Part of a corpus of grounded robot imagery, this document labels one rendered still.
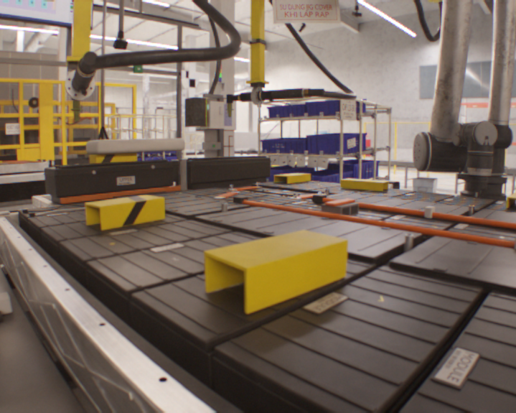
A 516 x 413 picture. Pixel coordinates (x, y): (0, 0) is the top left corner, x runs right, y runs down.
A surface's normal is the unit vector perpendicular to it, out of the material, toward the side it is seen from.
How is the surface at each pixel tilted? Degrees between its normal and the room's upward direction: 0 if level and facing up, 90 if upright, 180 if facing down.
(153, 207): 90
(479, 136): 92
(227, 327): 0
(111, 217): 90
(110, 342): 0
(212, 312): 0
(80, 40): 90
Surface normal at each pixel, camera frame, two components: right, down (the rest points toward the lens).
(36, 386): 0.00, -0.99
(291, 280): 0.65, 0.12
